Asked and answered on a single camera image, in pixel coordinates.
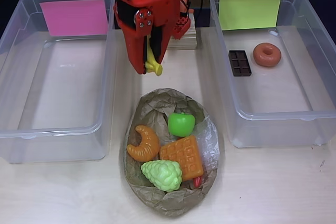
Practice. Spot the wooden base block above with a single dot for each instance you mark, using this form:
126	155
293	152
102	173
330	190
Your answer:
183	43

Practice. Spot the orange toy croissant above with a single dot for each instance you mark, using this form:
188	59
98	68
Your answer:
149	148

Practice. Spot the red toy chili pepper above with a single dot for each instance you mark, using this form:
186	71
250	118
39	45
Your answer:
198	182

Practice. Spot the light green toy grapes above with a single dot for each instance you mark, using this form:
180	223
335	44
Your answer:
162	175

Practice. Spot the orange toy waffle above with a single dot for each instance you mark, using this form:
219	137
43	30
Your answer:
186	158

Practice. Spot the pink paper label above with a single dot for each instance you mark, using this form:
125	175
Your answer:
76	18

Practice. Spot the dark brown toy chocolate bar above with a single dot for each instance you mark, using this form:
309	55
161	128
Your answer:
240	64

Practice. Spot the clear plastic bin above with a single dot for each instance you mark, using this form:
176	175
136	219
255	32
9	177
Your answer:
275	98
65	90

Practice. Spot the crumpled brown paper bag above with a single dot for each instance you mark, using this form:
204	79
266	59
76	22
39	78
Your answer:
170	203

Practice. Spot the green toy apple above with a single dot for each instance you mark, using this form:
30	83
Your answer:
181	125

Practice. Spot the brown toy donut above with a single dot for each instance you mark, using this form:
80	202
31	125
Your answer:
260	57

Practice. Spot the yellow toy banana bunch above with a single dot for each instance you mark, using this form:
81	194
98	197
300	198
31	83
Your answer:
153	68

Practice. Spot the yellow-green paper label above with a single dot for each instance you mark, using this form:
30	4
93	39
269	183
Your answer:
249	11

